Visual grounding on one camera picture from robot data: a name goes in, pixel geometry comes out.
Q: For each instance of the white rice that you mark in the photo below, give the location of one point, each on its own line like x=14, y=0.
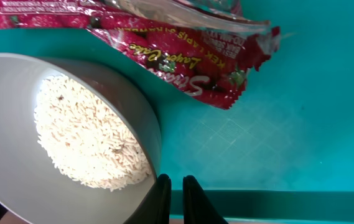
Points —
x=85, y=139

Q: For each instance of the teal plastic tray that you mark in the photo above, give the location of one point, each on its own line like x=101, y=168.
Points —
x=285, y=150

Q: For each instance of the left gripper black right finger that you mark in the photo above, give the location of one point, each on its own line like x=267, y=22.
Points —
x=197, y=208

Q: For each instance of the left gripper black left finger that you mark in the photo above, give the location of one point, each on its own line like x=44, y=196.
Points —
x=155, y=207

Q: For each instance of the grey bowl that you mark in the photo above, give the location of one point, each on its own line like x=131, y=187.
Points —
x=30, y=185

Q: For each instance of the red snack wrapper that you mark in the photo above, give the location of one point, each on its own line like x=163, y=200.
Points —
x=203, y=48

